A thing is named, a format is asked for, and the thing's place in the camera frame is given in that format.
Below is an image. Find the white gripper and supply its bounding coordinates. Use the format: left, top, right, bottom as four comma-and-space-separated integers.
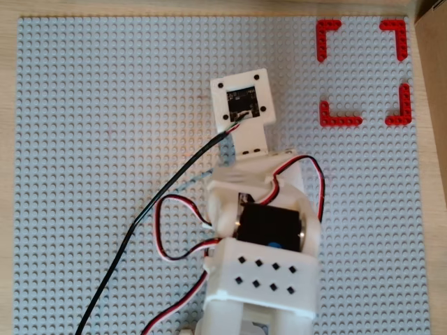
209, 149, 304, 207

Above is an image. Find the grey Lego baseplate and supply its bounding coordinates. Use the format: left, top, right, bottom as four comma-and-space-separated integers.
12, 15, 432, 335

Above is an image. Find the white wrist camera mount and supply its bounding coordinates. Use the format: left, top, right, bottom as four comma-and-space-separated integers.
210, 68, 276, 162

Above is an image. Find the red L-shaped Lego bracket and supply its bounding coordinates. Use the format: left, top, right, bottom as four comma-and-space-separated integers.
379, 20, 409, 63
316, 20, 342, 63
384, 82, 413, 126
319, 100, 364, 128

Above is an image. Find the black camera cable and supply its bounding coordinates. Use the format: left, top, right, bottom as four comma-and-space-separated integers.
74, 117, 245, 335

